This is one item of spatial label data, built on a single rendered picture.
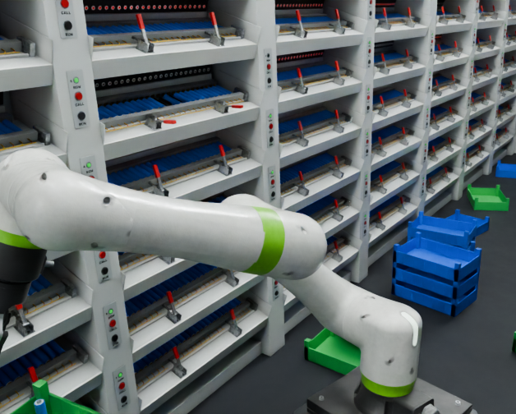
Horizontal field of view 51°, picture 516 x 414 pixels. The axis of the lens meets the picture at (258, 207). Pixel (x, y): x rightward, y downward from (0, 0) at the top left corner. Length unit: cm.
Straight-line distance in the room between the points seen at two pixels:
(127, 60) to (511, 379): 159
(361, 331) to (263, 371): 79
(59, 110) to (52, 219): 57
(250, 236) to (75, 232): 28
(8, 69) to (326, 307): 84
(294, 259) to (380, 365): 44
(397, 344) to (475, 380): 84
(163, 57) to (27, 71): 37
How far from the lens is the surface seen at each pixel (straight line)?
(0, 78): 118
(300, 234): 92
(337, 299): 129
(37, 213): 71
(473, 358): 216
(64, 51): 124
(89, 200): 72
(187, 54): 148
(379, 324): 123
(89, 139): 128
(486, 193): 393
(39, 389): 113
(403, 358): 126
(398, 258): 242
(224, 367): 195
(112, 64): 132
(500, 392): 203
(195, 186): 155
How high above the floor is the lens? 118
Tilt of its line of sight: 19 degrees down
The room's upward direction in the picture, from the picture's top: 3 degrees counter-clockwise
